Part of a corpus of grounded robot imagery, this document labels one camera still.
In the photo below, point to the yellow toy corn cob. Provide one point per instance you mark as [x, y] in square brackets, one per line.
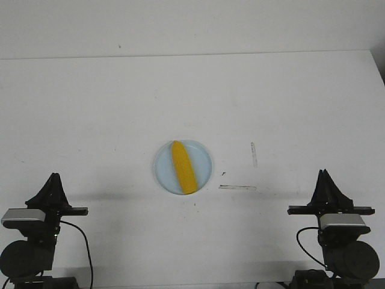
[183, 168]

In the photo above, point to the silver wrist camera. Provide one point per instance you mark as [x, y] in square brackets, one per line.
[351, 224]
[16, 218]

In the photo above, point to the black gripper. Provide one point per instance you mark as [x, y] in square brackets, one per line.
[43, 199]
[335, 197]

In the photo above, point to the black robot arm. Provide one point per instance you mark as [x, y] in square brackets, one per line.
[24, 262]
[347, 261]

